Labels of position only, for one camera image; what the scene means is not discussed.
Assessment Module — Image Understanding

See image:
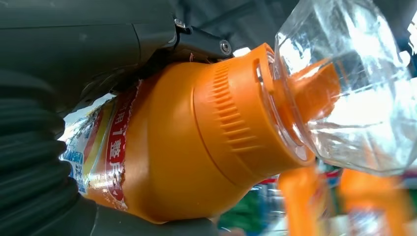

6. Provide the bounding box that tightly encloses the orange detergent bottle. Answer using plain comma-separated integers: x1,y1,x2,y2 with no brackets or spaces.
58,0,417,225
338,168,413,236
277,165,328,236

